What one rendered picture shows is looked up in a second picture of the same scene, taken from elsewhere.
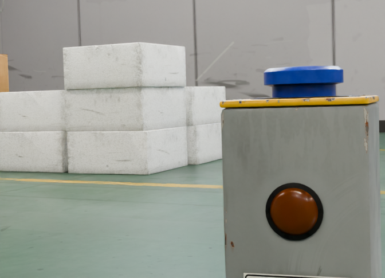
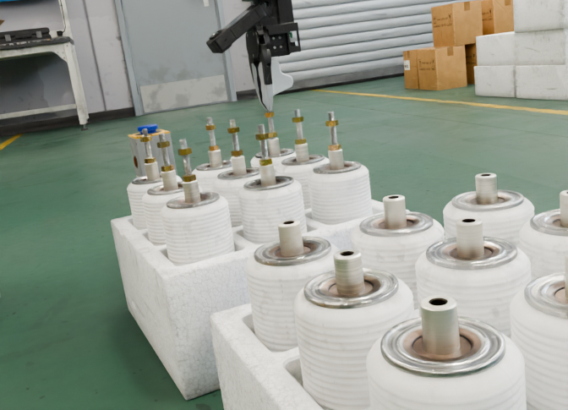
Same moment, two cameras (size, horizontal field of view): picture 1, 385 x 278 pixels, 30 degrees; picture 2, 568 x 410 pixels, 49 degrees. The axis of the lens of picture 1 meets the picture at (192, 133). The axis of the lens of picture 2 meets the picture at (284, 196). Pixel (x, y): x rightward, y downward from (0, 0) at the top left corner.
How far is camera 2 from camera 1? 1.19 m
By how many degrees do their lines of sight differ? 49
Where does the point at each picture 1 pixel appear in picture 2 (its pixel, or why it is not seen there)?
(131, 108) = (557, 46)
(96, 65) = (533, 12)
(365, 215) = (139, 164)
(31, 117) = (496, 55)
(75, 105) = (521, 45)
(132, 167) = (557, 94)
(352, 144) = (136, 148)
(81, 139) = (524, 72)
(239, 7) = not seen: outside the picture
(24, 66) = not seen: outside the picture
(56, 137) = (510, 70)
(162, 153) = not seen: outside the picture
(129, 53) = (555, 1)
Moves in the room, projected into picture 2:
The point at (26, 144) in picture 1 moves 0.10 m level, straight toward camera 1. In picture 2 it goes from (492, 75) to (488, 77)
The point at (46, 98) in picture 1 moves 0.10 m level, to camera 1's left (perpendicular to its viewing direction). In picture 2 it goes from (505, 40) to (489, 41)
